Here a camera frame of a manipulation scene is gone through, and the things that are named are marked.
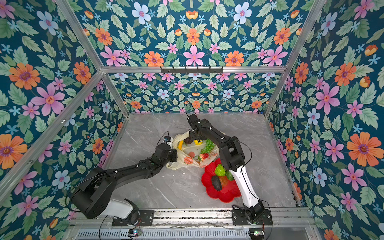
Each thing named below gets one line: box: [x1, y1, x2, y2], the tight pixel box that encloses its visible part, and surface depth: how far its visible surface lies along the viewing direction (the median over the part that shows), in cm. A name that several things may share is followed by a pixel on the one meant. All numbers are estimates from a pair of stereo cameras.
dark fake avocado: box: [212, 175, 223, 192], surface depth 83 cm
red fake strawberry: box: [200, 153, 210, 161], surface depth 93 cm
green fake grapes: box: [200, 138, 216, 155], surface depth 99 cm
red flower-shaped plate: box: [201, 158, 241, 203], surface depth 85 cm
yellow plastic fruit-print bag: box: [166, 131, 219, 171], surface depth 96 cm
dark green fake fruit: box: [225, 170, 235, 181], surface depth 86 cm
